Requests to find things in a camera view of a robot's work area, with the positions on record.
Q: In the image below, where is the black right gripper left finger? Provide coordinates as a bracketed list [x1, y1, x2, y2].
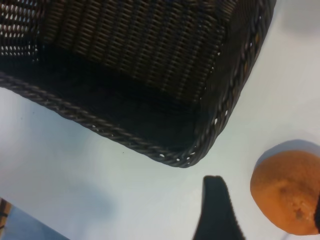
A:
[190, 174, 247, 240]

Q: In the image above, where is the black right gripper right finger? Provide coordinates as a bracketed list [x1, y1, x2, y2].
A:
[311, 191, 320, 227]

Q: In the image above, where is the orange mandarin fruit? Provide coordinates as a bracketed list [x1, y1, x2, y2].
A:
[249, 149, 320, 236]

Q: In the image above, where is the dark brown wicker basket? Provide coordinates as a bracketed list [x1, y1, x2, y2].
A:
[0, 0, 277, 169]

